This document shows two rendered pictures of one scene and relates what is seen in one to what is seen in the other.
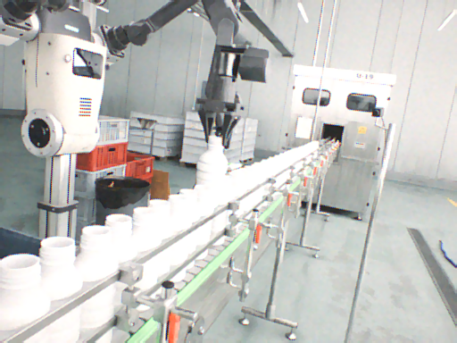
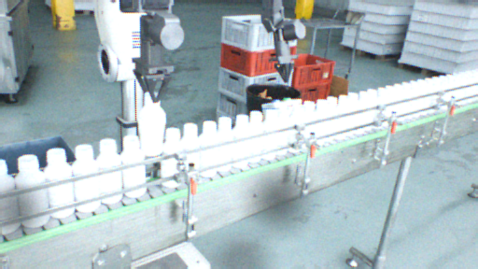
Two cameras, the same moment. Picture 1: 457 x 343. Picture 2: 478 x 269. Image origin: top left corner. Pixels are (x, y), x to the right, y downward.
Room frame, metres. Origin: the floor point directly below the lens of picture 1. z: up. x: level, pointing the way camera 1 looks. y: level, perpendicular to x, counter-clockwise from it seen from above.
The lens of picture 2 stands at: (0.16, -0.69, 1.61)
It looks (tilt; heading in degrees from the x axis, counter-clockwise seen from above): 23 degrees down; 33
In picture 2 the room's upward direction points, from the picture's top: 5 degrees clockwise
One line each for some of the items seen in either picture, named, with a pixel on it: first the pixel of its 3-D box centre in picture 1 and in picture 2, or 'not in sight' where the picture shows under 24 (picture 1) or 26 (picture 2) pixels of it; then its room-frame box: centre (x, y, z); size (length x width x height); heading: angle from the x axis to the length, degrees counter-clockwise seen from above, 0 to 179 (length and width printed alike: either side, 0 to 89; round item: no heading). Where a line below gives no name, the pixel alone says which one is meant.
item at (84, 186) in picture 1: (90, 175); (256, 79); (3.35, 1.29, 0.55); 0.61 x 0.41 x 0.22; 169
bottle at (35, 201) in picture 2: (140, 258); (32, 191); (0.57, 0.13, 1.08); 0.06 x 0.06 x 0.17
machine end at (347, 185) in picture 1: (333, 141); not in sight; (6.10, -1.63, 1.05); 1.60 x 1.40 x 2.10; 162
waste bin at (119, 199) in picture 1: (120, 219); (269, 127); (2.94, 0.85, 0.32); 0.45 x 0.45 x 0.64
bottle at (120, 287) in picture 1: (114, 271); (1, 196); (0.51, 0.15, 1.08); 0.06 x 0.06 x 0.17
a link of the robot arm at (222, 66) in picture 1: (228, 66); (153, 28); (0.85, 0.03, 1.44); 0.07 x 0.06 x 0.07; 73
